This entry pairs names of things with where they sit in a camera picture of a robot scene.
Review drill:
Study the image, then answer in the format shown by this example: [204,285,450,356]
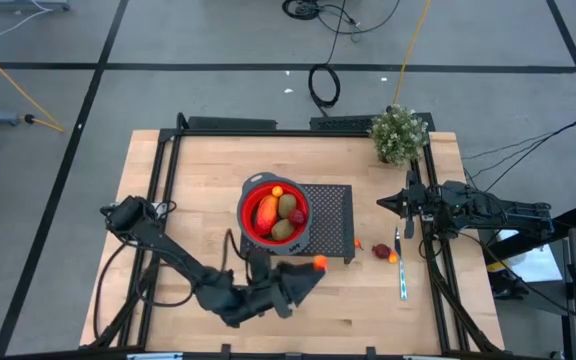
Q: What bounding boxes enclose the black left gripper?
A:
[237,248,327,320]

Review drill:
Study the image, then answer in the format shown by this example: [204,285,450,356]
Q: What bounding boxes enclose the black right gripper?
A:
[376,169,439,239]

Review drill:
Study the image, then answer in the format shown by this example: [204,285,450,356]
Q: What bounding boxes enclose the brown toy kiwi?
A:
[277,193,298,220]
[270,217,297,243]

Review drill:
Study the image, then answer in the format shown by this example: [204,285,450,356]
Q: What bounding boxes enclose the yellow-red toy mango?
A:
[254,194,280,238]

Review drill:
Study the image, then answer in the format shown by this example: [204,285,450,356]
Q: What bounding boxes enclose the red colander with grey rim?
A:
[236,171,315,257]

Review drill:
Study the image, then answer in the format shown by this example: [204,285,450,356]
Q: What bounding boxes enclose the green plant in black pot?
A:
[367,103,431,168]

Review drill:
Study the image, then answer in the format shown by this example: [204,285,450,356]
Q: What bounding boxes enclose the black perforated metal riser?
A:
[240,184,357,266]

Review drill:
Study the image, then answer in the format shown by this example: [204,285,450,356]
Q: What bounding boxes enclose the black vented box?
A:
[308,111,437,134]
[186,115,279,133]

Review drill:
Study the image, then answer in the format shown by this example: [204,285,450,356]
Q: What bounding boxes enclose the white floor box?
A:
[496,228,565,284]

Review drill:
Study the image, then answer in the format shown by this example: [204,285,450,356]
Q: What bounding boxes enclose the knife with teal patterned handle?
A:
[393,225,410,303]

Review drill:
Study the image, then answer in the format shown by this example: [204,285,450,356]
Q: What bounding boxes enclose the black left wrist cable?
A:
[219,227,250,274]

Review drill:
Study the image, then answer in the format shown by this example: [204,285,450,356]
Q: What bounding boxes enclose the black floor cables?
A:
[461,119,576,194]

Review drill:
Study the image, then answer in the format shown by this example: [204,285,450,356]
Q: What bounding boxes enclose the black coiled floor cable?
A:
[307,62,343,119]

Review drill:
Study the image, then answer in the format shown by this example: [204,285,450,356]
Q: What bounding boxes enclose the black camera stand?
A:
[482,202,576,301]

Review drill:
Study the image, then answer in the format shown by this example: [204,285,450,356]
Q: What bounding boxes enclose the black left base cable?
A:
[92,239,197,346]

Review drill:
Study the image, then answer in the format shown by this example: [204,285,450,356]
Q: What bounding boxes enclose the black cable bundle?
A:
[281,0,402,37]

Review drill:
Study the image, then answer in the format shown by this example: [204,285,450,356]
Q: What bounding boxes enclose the yellow cable with black plug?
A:
[0,37,65,134]

